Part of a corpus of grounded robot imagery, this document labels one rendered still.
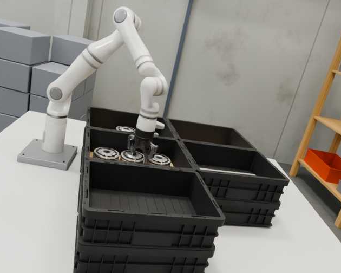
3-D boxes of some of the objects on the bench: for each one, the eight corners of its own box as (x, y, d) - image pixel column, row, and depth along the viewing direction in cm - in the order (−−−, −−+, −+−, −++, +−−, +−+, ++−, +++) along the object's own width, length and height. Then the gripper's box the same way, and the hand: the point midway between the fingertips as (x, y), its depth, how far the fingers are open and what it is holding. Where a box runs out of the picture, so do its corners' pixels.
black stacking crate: (71, 281, 92) (77, 246, 88) (76, 216, 120) (80, 187, 116) (207, 283, 103) (217, 251, 99) (183, 223, 130) (190, 197, 127)
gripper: (125, 121, 134) (118, 158, 140) (156, 135, 128) (148, 173, 133) (136, 118, 141) (129, 154, 146) (166, 131, 134) (158, 168, 139)
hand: (138, 160), depth 139 cm, fingers open, 5 cm apart
